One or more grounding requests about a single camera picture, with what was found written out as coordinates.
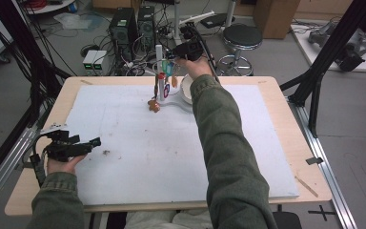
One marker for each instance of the person's left leg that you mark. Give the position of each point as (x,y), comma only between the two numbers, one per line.
(149,222)

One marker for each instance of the black chair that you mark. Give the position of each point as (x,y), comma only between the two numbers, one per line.
(287,221)

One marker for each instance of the round white table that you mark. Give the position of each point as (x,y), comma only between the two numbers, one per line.
(50,7)

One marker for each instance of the white power supply box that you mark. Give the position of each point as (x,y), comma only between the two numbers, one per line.
(101,60)
(89,60)

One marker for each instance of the white metal desk leg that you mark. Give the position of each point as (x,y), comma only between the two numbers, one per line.
(177,12)
(230,12)

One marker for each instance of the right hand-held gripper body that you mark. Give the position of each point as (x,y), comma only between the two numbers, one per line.
(192,49)

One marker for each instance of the person's leg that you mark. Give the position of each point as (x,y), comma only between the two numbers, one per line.
(192,220)
(149,222)

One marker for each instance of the black tape piece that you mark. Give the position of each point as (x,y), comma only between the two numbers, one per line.
(314,161)

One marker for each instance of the clear plastic sheet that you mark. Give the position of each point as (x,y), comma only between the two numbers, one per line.
(76,21)

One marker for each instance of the large black computer tower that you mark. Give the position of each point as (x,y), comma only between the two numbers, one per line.
(122,30)

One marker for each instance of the person's right hand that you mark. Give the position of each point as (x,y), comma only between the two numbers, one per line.
(198,68)

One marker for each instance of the white eggshell-shaped bowl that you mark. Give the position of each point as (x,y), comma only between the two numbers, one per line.
(186,89)

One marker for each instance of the small black computer tower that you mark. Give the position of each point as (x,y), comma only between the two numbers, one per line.
(146,27)

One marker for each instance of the person's left hand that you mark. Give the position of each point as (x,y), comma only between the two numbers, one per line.
(60,167)

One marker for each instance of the white key stand with post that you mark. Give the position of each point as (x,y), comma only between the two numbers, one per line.
(159,51)

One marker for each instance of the white platform board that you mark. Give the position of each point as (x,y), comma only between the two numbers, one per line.
(316,54)

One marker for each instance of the short aluminium rail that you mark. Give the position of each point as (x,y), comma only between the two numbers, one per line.
(0,184)

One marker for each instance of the person's right leg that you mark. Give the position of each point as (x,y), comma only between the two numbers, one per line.
(192,220)

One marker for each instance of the black round stool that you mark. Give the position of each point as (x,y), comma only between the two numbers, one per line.
(242,35)

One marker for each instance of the thin wooden stick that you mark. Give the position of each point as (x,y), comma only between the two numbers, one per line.
(306,186)

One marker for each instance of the black machine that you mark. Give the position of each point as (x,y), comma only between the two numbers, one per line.
(351,55)

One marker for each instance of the bunch of coloured key tags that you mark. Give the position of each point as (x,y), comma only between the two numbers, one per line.
(168,68)

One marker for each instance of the black flat device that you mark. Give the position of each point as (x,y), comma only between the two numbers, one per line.
(220,21)

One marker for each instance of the brown cardboard box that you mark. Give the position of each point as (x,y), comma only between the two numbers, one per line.
(276,16)

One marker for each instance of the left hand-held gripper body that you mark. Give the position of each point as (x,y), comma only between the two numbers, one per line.
(63,151)

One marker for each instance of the grey machine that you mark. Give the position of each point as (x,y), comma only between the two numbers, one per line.
(321,33)

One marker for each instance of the long aluminium rail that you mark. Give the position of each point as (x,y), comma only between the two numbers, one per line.
(330,181)

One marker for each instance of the white table mat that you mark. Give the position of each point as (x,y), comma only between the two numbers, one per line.
(133,133)

